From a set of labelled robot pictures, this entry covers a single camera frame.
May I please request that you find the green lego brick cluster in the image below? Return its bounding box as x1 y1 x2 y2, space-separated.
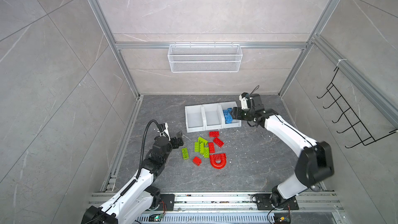
194 137 210 158

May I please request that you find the aluminium rail frame front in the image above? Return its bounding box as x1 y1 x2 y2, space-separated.
135 191 349 224

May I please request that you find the red lego brick middle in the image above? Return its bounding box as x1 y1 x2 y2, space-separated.
208 142 215 154

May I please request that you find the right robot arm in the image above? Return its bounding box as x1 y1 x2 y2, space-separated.
231 92 334 209

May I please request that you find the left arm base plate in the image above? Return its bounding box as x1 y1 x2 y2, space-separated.
149 194 175 212

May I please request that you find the black wire hook rack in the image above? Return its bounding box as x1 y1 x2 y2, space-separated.
317 67 398 149

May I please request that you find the white three-compartment bin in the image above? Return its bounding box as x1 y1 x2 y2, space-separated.
184 101 241 133

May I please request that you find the red arch lego piece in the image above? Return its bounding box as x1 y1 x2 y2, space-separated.
209 153 227 170

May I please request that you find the white wire mesh basket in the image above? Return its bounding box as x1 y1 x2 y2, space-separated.
167 44 243 73

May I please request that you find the red lego brick angled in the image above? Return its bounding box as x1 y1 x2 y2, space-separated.
213 138 224 148

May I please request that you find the blue lego brick top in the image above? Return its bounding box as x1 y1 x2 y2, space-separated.
224 115 234 124

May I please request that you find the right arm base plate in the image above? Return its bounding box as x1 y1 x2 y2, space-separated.
251 194 299 211

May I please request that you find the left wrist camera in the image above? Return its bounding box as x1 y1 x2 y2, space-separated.
158 123 170 140

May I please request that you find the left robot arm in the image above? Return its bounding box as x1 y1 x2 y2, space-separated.
81 131 184 224

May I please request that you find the red lego brick top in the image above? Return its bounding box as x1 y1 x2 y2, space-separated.
209 131 220 138

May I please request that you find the red small lego brick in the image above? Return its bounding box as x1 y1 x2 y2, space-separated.
193 157 202 166

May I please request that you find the black corrugated cable hose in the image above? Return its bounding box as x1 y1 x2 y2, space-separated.
136 119 163 179

